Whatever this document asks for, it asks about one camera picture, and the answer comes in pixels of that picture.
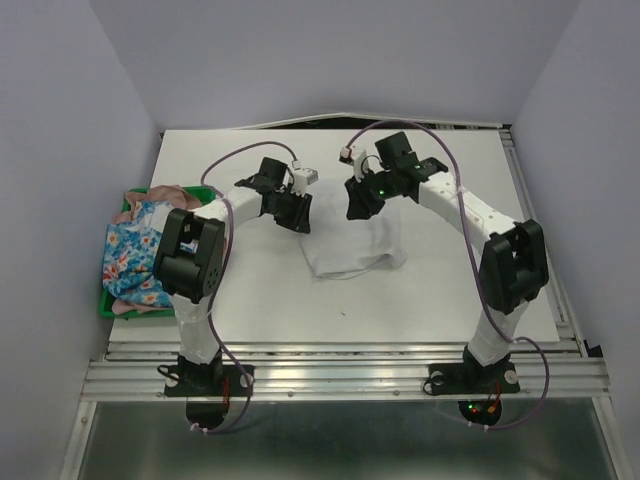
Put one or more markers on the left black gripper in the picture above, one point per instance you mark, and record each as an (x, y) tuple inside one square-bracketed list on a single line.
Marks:
[(300, 219)]

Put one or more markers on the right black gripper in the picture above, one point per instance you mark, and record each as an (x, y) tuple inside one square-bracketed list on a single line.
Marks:
[(359, 206)]

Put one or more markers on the white skirt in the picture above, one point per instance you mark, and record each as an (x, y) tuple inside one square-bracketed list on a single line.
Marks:
[(338, 248)]

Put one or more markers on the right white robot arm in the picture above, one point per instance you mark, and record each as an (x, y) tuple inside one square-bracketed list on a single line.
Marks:
[(508, 258)]

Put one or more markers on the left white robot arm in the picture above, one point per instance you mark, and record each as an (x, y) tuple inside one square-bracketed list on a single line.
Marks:
[(194, 244)]

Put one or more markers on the green plastic bin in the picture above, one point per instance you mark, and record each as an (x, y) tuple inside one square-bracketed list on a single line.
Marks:
[(112, 305)]

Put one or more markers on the pink skirt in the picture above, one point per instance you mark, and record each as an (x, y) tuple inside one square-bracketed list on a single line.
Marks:
[(170, 197)]

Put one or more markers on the blue floral skirt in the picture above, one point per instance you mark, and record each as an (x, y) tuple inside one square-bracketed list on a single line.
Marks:
[(131, 245)]

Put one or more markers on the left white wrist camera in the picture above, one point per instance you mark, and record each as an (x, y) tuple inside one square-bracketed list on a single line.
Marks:
[(301, 178)]

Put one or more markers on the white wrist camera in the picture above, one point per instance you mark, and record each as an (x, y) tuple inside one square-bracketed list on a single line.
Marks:
[(357, 158), (301, 178)]

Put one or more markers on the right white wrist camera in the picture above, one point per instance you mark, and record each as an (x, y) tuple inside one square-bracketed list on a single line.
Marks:
[(357, 158)]

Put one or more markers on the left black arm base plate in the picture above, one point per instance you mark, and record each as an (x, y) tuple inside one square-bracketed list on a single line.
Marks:
[(231, 384)]

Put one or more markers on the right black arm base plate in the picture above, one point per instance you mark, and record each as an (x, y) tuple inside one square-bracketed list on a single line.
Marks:
[(468, 380)]

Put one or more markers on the aluminium table frame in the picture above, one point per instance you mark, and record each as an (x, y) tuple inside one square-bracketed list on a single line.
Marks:
[(339, 394)]

